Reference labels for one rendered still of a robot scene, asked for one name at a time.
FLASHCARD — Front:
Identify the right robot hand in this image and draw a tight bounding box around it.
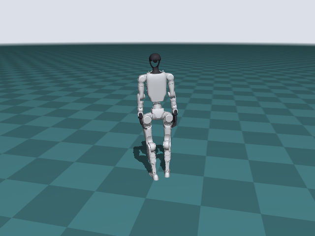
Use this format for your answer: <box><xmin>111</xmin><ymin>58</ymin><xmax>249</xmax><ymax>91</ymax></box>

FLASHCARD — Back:
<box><xmin>171</xmin><ymin>110</ymin><xmax>178</xmax><ymax>127</ymax></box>

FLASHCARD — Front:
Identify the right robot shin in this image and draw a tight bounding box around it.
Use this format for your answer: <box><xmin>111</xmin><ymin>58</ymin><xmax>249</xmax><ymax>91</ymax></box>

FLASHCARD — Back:
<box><xmin>164</xmin><ymin>141</ymin><xmax>171</xmax><ymax>172</ymax></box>

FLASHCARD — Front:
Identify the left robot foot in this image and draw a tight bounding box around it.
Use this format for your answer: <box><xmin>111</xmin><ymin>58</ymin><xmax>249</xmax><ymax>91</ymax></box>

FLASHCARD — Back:
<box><xmin>149</xmin><ymin>171</ymin><xmax>159</xmax><ymax>180</ymax></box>

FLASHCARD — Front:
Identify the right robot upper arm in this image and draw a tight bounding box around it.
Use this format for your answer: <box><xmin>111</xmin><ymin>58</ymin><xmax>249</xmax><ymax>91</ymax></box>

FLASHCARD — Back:
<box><xmin>166</xmin><ymin>73</ymin><xmax>175</xmax><ymax>97</ymax></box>

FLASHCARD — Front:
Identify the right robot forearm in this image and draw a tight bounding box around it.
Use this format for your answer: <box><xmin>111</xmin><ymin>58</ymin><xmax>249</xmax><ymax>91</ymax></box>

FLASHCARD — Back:
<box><xmin>170</xmin><ymin>92</ymin><xmax>178</xmax><ymax>114</ymax></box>

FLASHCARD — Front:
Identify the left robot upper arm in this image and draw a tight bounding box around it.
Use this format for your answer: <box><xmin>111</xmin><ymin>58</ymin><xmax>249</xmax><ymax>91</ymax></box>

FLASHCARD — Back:
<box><xmin>138</xmin><ymin>74</ymin><xmax>147</xmax><ymax>100</ymax></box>

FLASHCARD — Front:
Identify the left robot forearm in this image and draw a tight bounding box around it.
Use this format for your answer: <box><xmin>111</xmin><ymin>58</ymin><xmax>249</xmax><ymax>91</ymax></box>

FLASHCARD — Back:
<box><xmin>137</xmin><ymin>94</ymin><xmax>144</xmax><ymax>116</ymax></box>

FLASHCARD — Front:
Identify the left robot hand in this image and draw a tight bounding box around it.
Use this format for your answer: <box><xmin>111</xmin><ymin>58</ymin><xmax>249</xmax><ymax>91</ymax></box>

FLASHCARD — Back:
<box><xmin>138</xmin><ymin>113</ymin><xmax>147</xmax><ymax>129</ymax></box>

